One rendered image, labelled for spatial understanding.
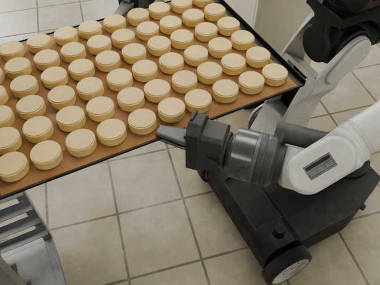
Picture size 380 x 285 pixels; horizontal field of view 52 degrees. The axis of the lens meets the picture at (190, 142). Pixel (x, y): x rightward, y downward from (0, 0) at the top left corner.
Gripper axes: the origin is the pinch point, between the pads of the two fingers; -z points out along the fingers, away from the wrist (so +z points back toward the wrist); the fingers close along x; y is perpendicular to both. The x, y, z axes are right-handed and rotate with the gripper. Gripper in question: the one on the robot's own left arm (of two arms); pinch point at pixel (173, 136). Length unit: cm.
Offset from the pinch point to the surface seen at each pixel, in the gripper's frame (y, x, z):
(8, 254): 6, -85, -66
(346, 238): -50, -100, 56
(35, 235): -1, -77, -56
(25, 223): -1, -68, -57
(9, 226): 2, -67, -61
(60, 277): 8, -85, -43
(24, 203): -3, -58, -55
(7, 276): 27.4, -16.9, -22.3
